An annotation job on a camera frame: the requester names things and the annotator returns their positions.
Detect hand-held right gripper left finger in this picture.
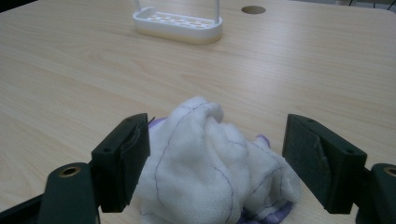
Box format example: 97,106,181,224
91,113,151,214

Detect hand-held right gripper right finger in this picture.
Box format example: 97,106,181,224
281,113,368,215

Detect white cloth with purple edge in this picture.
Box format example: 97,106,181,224
134,95,303,224

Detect white plastic towel rack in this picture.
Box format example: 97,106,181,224
132,0,224,45

